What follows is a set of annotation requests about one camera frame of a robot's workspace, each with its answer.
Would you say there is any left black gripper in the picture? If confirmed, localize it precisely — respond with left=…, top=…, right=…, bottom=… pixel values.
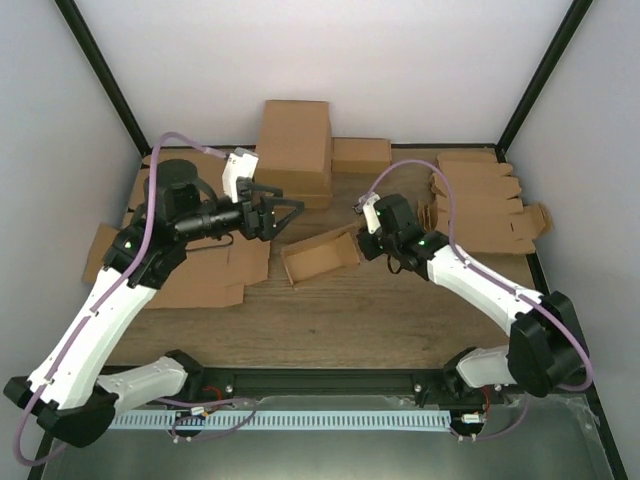
left=177, top=180, right=305, bottom=242

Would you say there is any small cardboard box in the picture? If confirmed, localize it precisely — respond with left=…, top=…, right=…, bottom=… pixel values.
left=281, top=223, right=361, bottom=288
left=332, top=137, right=392, bottom=174

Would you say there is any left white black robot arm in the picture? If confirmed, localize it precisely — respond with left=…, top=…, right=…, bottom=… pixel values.
left=4, top=153, right=304, bottom=448

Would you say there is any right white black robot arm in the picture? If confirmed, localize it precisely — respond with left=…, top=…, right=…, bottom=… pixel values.
left=356, top=193, right=593, bottom=403

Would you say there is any large folded cardboard box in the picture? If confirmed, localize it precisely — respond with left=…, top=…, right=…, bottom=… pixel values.
left=255, top=100, right=332, bottom=195

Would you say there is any small folded cardboard box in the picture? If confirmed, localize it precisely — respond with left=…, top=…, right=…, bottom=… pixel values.
left=332, top=137, right=392, bottom=174

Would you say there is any large flat cardboard blank back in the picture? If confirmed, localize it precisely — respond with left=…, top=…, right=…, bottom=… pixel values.
left=122, top=151, right=256, bottom=234

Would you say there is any large flat cardboard blank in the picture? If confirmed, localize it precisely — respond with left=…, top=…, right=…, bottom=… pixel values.
left=122, top=151, right=256, bottom=234
left=82, top=221, right=271, bottom=311

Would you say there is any large flat cardboard blank front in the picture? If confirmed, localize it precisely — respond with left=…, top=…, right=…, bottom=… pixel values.
left=82, top=221, right=271, bottom=311

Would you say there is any stack of small cardboard blanks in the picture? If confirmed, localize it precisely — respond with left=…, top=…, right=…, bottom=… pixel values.
left=417, top=150, right=552, bottom=255

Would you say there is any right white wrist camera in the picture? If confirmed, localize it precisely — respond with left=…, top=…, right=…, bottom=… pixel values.
left=354, top=192, right=381, bottom=234

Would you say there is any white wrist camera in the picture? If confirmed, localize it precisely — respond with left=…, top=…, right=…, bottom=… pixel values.
left=222, top=147, right=259, bottom=203
left=354, top=192, right=381, bottom=234

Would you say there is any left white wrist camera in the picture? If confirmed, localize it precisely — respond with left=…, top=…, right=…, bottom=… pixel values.
left=222, top=147, right=259, bottom=203

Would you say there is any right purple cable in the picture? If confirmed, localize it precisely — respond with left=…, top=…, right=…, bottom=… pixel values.
left=367, top=158, right=596, bottom=444

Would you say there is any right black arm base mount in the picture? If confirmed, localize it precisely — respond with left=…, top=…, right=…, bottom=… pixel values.
left=411, top=347, right=486, bottom=410

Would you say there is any black aluminium frame rail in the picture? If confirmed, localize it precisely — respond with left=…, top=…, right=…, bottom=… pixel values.
left=64, top=367, right=594, bottom=401

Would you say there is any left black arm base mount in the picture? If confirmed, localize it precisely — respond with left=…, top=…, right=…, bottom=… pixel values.
left=166, top=349, right=235, bottom=403

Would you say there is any light blue slotted cable duct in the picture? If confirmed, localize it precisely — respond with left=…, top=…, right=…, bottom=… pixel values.
left=110, top=410, right=451, bottom=432

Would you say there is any left black frame post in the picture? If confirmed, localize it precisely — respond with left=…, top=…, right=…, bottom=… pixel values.
left=54, top=0, right=151, bottom=157

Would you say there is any black frame post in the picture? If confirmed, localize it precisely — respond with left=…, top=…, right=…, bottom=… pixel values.
left=54, top=0, right=151, bottom=157
left=496, top=0, right=593, bottom=158

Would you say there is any right black frame post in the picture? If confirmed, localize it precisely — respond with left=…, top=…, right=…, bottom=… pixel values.
left=496, top=0, right=593, bottom=158

